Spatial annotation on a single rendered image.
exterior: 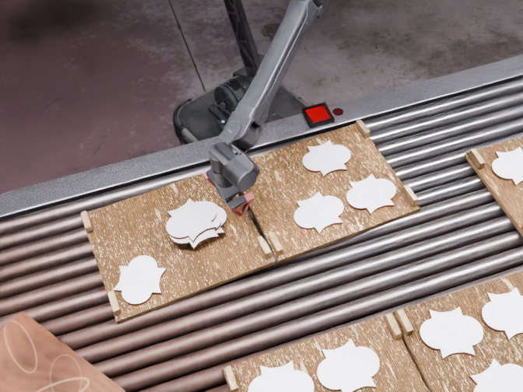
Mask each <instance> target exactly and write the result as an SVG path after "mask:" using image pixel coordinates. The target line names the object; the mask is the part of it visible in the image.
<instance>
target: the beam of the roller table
mask: <svg viewBox="0 0 523 392"><path fill-rule="evenodd" d="M517 79H523V55H519V56H516V57H512V58H508V59H504V60H501V61H496V62H493V63H489V64H487V65H481V66H478V67H475V68H470V69H466V70H464V71H460V72H455V73H452V74H449V75H443V76H441V77H437V78H434V79H429V80H426V81H422V82H418V83H414V84H411V85H407V86H403V87H399V88H396V89H391V90H388V91H384V92H382V93H376V94H373V95H370V96H365V97H361V98H359V99H355V100H350V101H347V102H344V103H338V104H336V105H332V106H329V107H328V108H329V110H330V111H331V113H332V115H333V117H334V118H335V122H334V123H331V124H326V125H322V126H320V127H316V128H310V126H309V124H308V123H307V121H306V119H305V117H304V115H303V114H298V115H294V116H291V117H286V118H283V119H279V120H277V121H271V122H268V123H265V124H263V126H262V127H263V128H264V130H263V132H262V133H261V136H260V138H259V140H258V142H257V144H256V145H255V146H254V147H253V148H251V149H250V150H248V151H247V152H246V154H247V153H250V152H255V151H258V150H261V149H267V148H269V147H273V146H276V145H281V144H284V143H287V142H292V141H295V140H298V139H302V138H306V137H310V136H312V135H318V134H321V133H324V132H327V131H332V130H335V129H338V128H343V127H346V126H349V125H351V124H355V123H356V121H357V120H361V121H362V122H364V121H369V120H372V119H375V118H378V117H383V116H386V115H389V114H394V113H398V112H401V111H404V110H409V109H412V108H415V107H420V106H423V105H426V104H429V103H434V102H437V101H441V100H446V99H449V98H452V97H455V96H460V95H463V94H466V93H471V92H475V91H477V90H481V89H485V88H489V87H491V86H497V85H500V84H503V83H506V82H511V81H514V80H517ZM335 108H340V109H342V110H343V114H342V115H339V116H337V115H334V114H333V112H332V111H333V110H334V109H335ZM218 142H224V140H222V139H221V138H220V137H219V136H216V137H212V138H207V139H204V140H201V141H197V142H192V143H189V144H186V145H181V146H178V147H174V148H171V149H166V150H163V151H159V152H154V153H151V154H148V155H145V156H140V157H136V158H134V159H128V160H125V161H122V162H119V163H113V164H111V165H107V166H102V167H99V168H96V169H92V170H87V171H84V172H81V173H76V174H73V175H69V176H66V177H61V178H58V179H54V180H49V181H46V182H43V183H40V184H34V185H31V186H29V187H23V188H20V189H17V190H14V191H8V192H5V193H2V194H0V221H2V220H6V219H10V218H14V217H16V216H20V215H25V214H28V213H31V212H36V211H39V210H42V209H46V208H50V207H54V206H56V205H62V204H64V203H68V202H71V201H76V200H79V199H82V198H88V197H90V196H94V195H96V194H102V193H104V192H108V191H112V190H116V189H119V188H122V187H127V186H130V185H133V184H138V183H142V182H145V181H147V180H153V179H156V178H159V177H164V176H167V175H171V174H173V173H178V172H181V171H185V170H189V169H193V168H195V167H199V166H204V165H207V164H210V159H209V154H208V152H209V148H210V147H211V146H212V145H214V144H216V143H218Z"/></svg>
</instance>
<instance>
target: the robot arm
mask: <svg viewBox="0 0 523 392"><path fill-rule="evenodd" d="M328 1H329V0H290V1H289V6H288V8H287V10H286V14H285V16H284V17H283V20H282V22H281V23H280V26H279V28H278V30H277V32H276V35H275V36H274V38H273V40H272V42H271V44H270V46H269V49H268V50H267V52H266V54H265V56H264V58H263V60H262V62H261V64H260V66H259V68H258V70H257V72H256V74H255V76H254V78H253V80H252V82H251V84H250V86H249V88H248V90H247V92H246V93H245V95H244V97H243V99H242V100H241V101H240V102H239V103H238V105H237V108H236V110H235V111H234V112H233V111H232V113H231V115H230V117H229V119H228V121H227V123H226V125H225V128H224V130H223V132H222V133H221V134H220V135H219V137H220V138H221V139H222V140H224V142H218V143H216V144H214V145H212V146H211V147H210V148H209V152H208V154H209V159H210V163H211V166H212V167H211V168H210V170H207V171H206V172H205V173H204V174H203V175H204V177H205V179H206V180H207V181H208V182H209V183H211V184H212V185H213V186H214V187H215V188H216V190H217V193H218V194H219V196H220V197H221V198H222V199H223V200H224V202H225V203H226V204H227V207H228V208H229V209H230V210H231V211H232V212H234V213H236V214H237V215H239V216H242V215H244V214H245V212H246V211H247V208H248V206H249V205H250V203H252V202H253V200H254V195H253V194H252V193H251V192H250V193H248V194H246V195H245V196H243V195H241V196H240V197H238V198H236V199H233V198H235V196H234V195H236V194H238V193H240V192H245V191H247V190H248V189H250V188H251V187H252V186H253V185H254V183H255V181H256V180H257V176H258V175H259V174H260V172H261V170H260V168H259V167H258V166H257V165H256V164H255V163H254V161H253V160H252V159H251V157H249V156H248V155H247V154H246V152H247V151H248V150H250V149H251V148H253V147H254V146H255V145H256V144H257V142H258V140H259V138H260V136H261V134H262V132H263V130H264V128H263V127H262V126H263V124H264V123H265V120H266V118H267V116H268V112H269V108H270V106H271V104H272V101H273V99H274V97H275V95H276V93H277V91H278V89H279V86H280V84H281V82H282V80H283V78H284V76H285V74H286V72H287V70H288V68H289V66H290V64H291V62H292V60H293V58H294V56H295V54H296V52H297V50H298V48H299V46H300V44H301V42H302V40H303V38H304V35H305V33H306V32H307V30H308V28H309V26H310V24H311V23H312V21H313V20H314V19H320V18H321V15H322V13H323V12H324V10H325V7H326V5H327V4H328ZM232 148H233V149H234V150H235V151H236V152H237V153H238V154H237V155H236V154H235V153H234V152H233V149H232ZM242 205H243V206H244V207H243V209H242V211H241V212H240V211H239V210H238V208H239V207H240V206H242Z"/></svg>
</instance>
